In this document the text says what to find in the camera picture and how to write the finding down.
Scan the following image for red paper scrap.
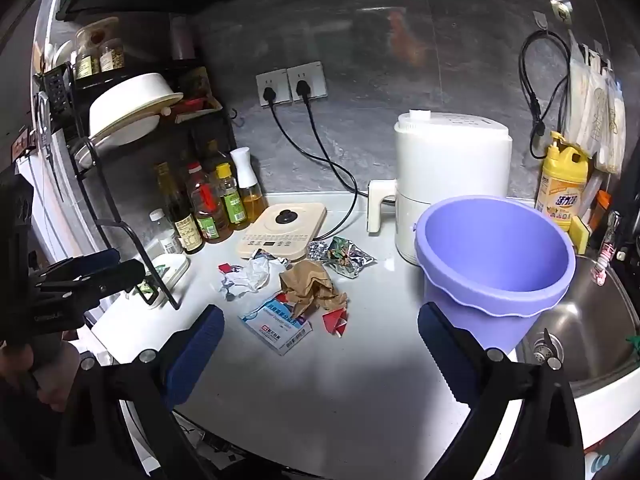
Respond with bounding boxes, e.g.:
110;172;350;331
322;307;350;336

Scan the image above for silver foil snack packet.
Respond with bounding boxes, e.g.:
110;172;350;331
307;235;377;279

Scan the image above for dark sauce bottle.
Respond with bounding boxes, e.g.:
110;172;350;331
202;139;226;172

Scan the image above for black kitchen rack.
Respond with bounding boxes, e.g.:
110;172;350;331
34;59;239;312

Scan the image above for white wall socket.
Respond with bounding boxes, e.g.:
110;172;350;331
286;61;329;101
255;68;291;107

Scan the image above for yellow detergent bottle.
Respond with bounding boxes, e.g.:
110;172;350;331
534;130;591;231

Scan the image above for stainless steel sink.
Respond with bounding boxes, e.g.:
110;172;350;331
514;254;640;399

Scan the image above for brown paper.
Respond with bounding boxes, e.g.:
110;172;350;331
278;258;350;319

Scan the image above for yellow green sponge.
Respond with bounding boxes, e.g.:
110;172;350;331
569;214;594;255

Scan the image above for hanging black cable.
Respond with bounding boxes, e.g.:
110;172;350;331
518;29;571;160

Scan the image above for black grater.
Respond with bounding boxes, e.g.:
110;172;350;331
37;67;69;114

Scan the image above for hanging plastic bags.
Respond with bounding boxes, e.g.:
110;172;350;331
564;29;629;174

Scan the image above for white paper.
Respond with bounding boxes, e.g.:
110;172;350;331
218;248;294;302

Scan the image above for red cap sauce bottle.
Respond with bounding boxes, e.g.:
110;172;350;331
185;160;234;244

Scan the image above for black power cable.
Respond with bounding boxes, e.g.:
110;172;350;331
262;86;360;242
296;80;360;211

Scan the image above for open box of seasoning packets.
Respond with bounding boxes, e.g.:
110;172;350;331
174;67;224;124

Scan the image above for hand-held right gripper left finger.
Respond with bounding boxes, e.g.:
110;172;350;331
60;304;225;480

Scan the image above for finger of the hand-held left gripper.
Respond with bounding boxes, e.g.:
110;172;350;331
36;248;121;282
39;259;146;308

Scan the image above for person's left hand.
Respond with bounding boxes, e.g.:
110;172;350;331
0;342;83;411

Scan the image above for white air fryer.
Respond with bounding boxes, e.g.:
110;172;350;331
367;109;512;264

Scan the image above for green label oil bottle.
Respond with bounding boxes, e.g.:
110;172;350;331
215;162;250;230

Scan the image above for blue white medicine box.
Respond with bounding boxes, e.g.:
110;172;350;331
238;293;314;356

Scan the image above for small white bottle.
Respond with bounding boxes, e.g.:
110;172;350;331
148;208;184;256

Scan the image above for pink tumbler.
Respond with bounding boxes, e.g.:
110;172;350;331
169;14;196;61

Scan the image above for beige induction cooker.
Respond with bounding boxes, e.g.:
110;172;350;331
236;202;328;261

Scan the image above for faucet with pink nozzle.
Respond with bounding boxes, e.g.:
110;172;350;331
589;209;621;287

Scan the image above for glass spice jar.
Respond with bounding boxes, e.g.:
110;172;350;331
73;44;101;81
98;38;125;72

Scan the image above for purple plastic bucket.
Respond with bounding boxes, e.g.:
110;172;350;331
414;195;577;357

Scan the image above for white tray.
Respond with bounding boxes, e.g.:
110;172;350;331
124;252;191;307

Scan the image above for sink drain strainer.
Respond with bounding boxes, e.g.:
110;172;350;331
532;329;564;369

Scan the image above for orange lid jar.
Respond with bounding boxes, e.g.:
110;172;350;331
589;189;612;231

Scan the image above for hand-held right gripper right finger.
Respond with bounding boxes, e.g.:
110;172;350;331
418;302;586;480

